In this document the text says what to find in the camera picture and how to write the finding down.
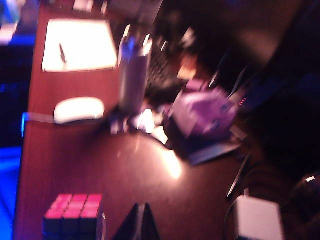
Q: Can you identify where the Rubik's cube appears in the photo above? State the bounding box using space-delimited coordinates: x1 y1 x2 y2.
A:
41 193 104 240

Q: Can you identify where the white paper notebook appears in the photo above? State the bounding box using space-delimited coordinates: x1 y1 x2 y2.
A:
41 19 119 73

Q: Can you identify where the printed glass cup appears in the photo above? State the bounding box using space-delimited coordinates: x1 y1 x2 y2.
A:
96 211 108 240

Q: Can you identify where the black adapter cable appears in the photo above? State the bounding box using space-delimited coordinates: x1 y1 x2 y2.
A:
224 153 254 201

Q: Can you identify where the dark pen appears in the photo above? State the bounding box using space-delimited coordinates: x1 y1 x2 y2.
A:
58 43 68 64

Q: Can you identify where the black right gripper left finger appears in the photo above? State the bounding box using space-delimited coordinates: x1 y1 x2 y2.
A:
111 202 141 240

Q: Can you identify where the white power adapter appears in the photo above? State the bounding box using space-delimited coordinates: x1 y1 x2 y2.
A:
233 195 286 240

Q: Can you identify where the small metal cup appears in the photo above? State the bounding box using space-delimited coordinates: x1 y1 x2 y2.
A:
286 171 320 224

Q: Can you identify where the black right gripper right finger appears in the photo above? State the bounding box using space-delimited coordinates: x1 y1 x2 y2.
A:
143 202 161 240

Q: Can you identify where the white tumbler bottle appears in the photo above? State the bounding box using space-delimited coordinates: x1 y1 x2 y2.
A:
117 24 154 117

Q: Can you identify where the white computer mouse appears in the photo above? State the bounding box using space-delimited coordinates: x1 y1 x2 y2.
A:
53 96 106 125

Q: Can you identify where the black keyboard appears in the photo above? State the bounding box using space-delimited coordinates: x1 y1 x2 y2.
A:
146 42 187 96

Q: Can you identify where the purple box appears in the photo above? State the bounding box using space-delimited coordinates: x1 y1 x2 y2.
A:
164 79 240 151

